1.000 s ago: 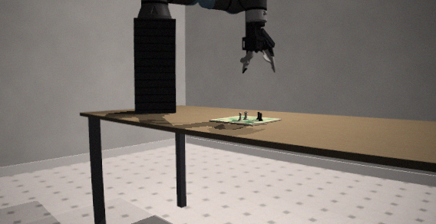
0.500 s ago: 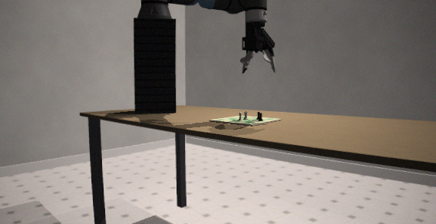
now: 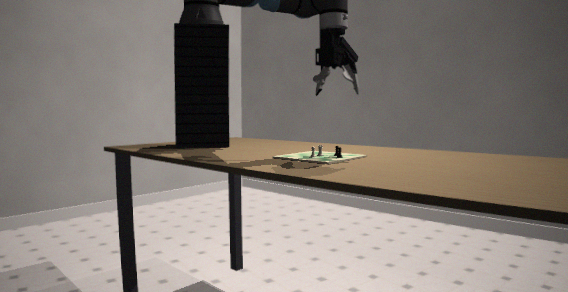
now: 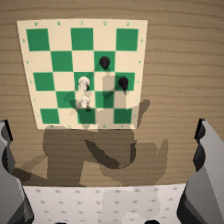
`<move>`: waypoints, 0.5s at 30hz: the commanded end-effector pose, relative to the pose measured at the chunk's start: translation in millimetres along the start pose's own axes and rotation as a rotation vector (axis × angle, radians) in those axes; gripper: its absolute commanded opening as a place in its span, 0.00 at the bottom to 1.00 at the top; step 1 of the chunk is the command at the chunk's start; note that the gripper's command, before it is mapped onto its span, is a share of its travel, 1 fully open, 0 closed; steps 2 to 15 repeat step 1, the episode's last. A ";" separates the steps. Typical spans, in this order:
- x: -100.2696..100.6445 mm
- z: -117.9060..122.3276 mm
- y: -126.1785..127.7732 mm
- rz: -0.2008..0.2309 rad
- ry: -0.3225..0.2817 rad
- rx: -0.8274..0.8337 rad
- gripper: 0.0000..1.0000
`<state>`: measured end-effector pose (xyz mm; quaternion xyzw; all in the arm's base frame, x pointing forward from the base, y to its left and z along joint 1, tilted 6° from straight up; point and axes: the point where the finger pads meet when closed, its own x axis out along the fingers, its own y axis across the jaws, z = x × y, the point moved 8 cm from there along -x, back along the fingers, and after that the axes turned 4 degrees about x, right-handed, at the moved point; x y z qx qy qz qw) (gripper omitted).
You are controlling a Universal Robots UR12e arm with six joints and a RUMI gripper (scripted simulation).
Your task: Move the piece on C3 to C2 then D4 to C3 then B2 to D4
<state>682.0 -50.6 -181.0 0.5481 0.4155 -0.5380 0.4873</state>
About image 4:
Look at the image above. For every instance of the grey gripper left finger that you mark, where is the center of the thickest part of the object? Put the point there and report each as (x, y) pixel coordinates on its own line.
(15, 207)

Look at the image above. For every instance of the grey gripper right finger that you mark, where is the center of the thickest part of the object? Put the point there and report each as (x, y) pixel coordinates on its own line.
(202, 201)

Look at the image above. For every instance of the black pawn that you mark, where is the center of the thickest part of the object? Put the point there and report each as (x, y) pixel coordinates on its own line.
(124, 81)
(105, 61)

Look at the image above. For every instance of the green and cream chessboard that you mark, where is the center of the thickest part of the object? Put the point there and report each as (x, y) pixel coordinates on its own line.
(57, 52)

